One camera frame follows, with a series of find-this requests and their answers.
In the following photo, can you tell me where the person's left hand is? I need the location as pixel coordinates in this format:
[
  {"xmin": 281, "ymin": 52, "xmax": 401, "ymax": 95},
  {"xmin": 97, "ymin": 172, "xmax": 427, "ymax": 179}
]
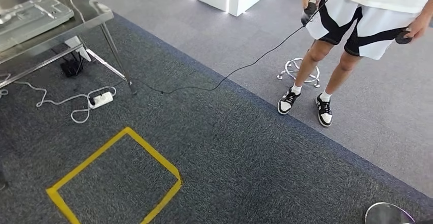
[{"xmin": 403, "ymin": 14, "xmax": 433, "ymax": 41}]

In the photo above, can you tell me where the steel workbench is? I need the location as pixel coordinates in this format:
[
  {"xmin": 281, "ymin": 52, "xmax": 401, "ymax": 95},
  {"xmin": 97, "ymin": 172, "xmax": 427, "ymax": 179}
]
[{"xmin": 0, "ymin": 0, "xmax": 138, "ymax": 96}]

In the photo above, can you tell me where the person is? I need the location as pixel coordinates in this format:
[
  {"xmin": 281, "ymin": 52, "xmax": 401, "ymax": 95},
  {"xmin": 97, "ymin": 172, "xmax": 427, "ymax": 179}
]
[{"xmin": 277, "ymin": 0, "xmax": 433, "ymax": 128}]

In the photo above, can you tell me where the chrome stool base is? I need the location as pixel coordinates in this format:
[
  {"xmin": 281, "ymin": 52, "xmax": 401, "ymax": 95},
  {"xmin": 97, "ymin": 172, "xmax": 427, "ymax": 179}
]
[{"xmin": 276, "ymin": 58, "xmax": 321, "ymax": 89}]

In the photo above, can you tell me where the white power strip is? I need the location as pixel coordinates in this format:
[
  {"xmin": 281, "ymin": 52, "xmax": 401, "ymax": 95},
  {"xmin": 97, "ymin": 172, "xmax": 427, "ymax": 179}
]
[{"xmin": 88, "ymin": 91, "xmax": 114, "ymax": 110}]

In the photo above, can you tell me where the stamped grey metal plate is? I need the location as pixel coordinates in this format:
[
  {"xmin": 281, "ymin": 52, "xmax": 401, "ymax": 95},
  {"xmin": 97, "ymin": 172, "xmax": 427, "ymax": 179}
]
[{"xmin": 0, "ymin": 0, "xmax": 75, "ymax": 53}]

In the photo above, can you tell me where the yellow floor tape square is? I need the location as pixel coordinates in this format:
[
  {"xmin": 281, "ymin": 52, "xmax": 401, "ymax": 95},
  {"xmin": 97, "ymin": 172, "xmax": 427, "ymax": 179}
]
[{"xmin": 45, "ymin": 127, "xmax": 183, "ymax": 224}]

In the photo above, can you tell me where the thin black floor cable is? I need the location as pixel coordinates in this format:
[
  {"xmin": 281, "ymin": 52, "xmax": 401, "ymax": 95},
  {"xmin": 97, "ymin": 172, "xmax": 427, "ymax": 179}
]
[{"xmin": 133, "ymin": 0, "xmax": 346, "ymax": 95}]

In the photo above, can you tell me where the chrome stanchion post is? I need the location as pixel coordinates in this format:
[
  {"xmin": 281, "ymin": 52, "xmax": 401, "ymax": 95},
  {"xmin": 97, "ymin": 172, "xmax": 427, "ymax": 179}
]
[{"xmin": 365, "ymin": 202, "xmax": 416, "ymax": 224}]

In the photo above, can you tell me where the white power cable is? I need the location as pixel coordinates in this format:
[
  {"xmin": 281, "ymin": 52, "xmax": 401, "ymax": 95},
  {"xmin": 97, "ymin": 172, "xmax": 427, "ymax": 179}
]
[{"xmin": 0, "ymin": 80, "xmax": 117, "ymax": 125}]

